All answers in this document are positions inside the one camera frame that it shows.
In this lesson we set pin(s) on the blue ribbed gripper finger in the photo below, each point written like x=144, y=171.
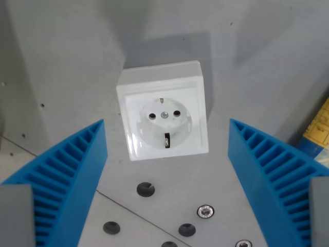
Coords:
x=257, y=164
x=74, y=164

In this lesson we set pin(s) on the silver hex socket bolt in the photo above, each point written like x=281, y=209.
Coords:
x=243, y=244
x=205, y=211

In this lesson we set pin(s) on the yellow printed box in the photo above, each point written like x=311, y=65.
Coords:
x=320, y=126

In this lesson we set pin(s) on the white wall socket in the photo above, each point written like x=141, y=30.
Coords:
x=164, y=115

